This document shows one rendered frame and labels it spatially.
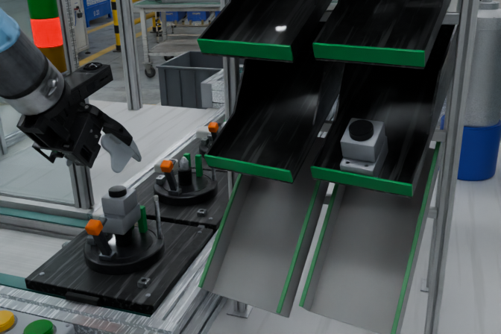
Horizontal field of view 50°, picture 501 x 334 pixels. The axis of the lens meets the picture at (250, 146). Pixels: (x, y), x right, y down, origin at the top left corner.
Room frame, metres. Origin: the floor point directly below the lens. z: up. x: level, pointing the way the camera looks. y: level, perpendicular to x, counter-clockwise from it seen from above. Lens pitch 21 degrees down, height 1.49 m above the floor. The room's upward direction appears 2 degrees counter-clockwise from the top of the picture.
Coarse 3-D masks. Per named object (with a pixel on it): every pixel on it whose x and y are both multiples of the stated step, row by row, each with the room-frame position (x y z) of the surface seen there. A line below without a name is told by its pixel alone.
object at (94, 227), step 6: (90, 222) 0.76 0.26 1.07; (96, 222) 0.76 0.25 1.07; (102, 222) 0.77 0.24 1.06; (90, 228) 0.75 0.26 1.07; (96, 228) 0.75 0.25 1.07; (102, 228) 0.76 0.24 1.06; (90, 234) 0.75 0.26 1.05; (96, 234) 0.75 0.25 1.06; (102, 234) 0.77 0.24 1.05; (96, 240) 0.76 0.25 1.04; (102, 240) 0.76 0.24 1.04; (102, 246) 0.77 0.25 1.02; (108, 246) 0.78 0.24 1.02; (102, 252) 0.77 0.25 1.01; (108, 252) 0.77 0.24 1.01
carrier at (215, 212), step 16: (160, 160) 1.20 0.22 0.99; (176, 160) 1.20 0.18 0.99; (160, 176) 1.08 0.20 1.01; (176, 176) 1.11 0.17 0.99; (192, 176) 1.11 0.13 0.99; (208, 176) 1.10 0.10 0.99; (224, 176) 1.15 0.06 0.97; (144, 192) 1.07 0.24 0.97; (160, 192) 1.03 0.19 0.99; (176, 192) 1.01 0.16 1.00; (192, 192) 1.03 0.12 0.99; (208, 192) 1.03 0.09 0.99; (224, 192) 1.06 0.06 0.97; (160, 208) 0.99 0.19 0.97; (176, 208) 0.99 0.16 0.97; (192, 208) 0.99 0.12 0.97; (208, 208) 0.99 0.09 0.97; (224, 208) 0.99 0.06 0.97; (192, 224) 0.94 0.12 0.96; (208, 224) 0.92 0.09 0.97
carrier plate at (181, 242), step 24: (72, 240) 0.88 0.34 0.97; (168, 240) 0.87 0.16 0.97; (192, 240) 0.87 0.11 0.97; (48, 264) 0.80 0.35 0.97; (72, 264) 0.80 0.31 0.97; (168, 264) 0.79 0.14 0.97; (48, 288) 0.74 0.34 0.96; (72, 288) 0.73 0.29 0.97; (96, 288) 0.73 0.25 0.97; (120, 288) 0.72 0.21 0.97; (168, 288) 0.73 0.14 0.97; (144, 312) 0.68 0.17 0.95
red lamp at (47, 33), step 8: (32, 24) 0.99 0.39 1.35; (40, 24) 0.98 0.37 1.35; (48, 24) 0.98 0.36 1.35; (56, 24) 0.99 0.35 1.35; (40, 32) 0.98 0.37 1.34; (48, 32) 0.98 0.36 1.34; (56, 32) 0.99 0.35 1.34; (40, 40) 0.98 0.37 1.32; (48, 40) 0.98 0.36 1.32; (56, 40) 0.99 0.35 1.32
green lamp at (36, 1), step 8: (32, 0) 0.98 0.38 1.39; (40, 0) 0.98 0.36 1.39; (48, 0) 0.99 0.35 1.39; (56, 0) 1.01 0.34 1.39; (32, 8) 0.98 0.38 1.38; (40, 8) 0.98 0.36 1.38; (48, 8) 0.99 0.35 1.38; (56, 8) 1.00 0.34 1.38; (32, 16) 0.98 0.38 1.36; (40, 16) 0.98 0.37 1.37; (48, 16) 0.99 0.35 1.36; (56, 16) 1.00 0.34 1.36
